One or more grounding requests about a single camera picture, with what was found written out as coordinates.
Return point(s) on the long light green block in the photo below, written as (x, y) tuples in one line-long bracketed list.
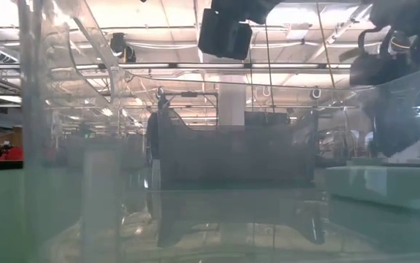
[(377, 186)]

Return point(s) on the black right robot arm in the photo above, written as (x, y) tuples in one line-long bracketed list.
[(407, 14)]

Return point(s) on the clear plastic bin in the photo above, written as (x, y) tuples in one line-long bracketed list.
[(30, 146), (136, 157)]

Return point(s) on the white building column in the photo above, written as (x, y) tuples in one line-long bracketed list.
[(232, 106)]

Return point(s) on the cardboard box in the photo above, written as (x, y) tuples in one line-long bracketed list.
[(10, 137)]

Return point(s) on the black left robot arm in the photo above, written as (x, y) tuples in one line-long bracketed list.
[(246, 9)]

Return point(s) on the long ceiling light bar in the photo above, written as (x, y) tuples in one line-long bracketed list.
[(158, 66)]

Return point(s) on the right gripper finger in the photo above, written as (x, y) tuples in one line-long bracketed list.
[(396, 142)]

